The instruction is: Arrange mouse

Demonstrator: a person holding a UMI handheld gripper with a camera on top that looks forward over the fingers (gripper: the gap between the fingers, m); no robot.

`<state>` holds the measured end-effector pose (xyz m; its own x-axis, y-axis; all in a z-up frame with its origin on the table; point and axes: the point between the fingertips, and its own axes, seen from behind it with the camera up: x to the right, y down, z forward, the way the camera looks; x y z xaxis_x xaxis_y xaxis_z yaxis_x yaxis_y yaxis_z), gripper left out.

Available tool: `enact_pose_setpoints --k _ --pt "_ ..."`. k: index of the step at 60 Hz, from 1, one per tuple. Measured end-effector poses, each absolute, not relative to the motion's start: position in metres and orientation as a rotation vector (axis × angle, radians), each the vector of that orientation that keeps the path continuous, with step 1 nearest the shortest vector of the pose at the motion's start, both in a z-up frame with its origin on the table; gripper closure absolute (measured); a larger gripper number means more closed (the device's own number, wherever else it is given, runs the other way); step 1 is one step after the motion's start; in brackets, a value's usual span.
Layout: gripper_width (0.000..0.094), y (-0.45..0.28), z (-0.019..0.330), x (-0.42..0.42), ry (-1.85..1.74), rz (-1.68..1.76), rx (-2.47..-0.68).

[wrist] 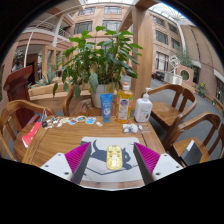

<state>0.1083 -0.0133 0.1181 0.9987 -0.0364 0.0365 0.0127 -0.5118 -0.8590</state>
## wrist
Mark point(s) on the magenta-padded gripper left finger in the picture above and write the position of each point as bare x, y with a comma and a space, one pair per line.
60, 165

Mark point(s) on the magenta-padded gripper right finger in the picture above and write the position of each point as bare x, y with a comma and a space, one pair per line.
165, 166

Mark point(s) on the yellow computer mouse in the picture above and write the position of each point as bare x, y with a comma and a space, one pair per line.
114, 158

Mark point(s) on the white cat print mouse pad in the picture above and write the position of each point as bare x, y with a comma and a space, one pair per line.
100, 166

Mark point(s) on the black notebook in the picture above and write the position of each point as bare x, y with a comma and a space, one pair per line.
190, 155

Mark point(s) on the bunch of keys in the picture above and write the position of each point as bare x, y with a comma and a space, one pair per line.
44, 121

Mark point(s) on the wooden armchair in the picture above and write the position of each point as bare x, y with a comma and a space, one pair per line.
206, 133
170, 115
10, 116
68, 103

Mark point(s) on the white crumpled wrapper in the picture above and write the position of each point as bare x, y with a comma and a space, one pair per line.
130, 128

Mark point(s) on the white pump bottle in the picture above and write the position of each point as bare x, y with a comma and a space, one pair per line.
142, 110

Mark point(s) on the blue squeeze tube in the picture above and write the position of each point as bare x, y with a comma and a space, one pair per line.
106, 108

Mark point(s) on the yellow dish soap bottle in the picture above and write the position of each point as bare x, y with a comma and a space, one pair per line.
124, 105

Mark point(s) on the wooden planter box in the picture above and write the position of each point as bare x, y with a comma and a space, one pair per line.
43, 90

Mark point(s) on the dark red wooden chair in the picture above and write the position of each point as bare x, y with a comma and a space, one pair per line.
18, 90

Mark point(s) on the white outdoor sculpture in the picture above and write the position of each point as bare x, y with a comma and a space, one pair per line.
175, 63

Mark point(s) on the green potted plant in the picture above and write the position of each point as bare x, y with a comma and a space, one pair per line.
100, 60

